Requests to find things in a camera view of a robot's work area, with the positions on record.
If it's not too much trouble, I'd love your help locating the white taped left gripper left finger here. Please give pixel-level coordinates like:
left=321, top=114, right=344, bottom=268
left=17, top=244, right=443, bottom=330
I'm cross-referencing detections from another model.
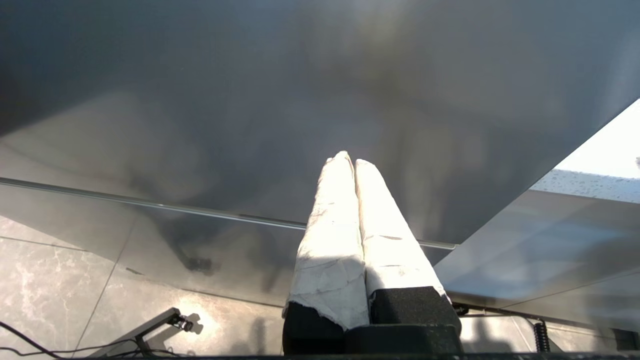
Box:
left=282, top=151, right=371, bottom=356

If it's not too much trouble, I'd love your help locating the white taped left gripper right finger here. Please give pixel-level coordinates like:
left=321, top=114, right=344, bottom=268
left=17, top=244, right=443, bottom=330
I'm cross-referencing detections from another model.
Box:
left=354, top=159, right=463, bottom=335

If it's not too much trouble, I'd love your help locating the tall cabinet side panel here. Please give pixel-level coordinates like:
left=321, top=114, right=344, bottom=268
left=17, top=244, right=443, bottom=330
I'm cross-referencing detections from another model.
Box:
left=0, top=0, right=640, bottom=248

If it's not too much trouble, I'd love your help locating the steel under-counter cabinet front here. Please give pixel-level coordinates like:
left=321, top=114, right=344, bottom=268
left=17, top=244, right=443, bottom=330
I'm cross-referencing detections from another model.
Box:
left=432, top=189, right=640, bottom=333

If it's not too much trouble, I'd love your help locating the black coiled cable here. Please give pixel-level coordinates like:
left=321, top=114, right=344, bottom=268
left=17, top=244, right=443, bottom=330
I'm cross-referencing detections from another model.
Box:
left=531, top=320, right=552, bottom=354

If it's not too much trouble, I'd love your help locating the thin black floor cable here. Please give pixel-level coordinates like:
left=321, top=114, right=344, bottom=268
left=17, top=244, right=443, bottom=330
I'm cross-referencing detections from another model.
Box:
left=0, top=320, right=183, bottom=360

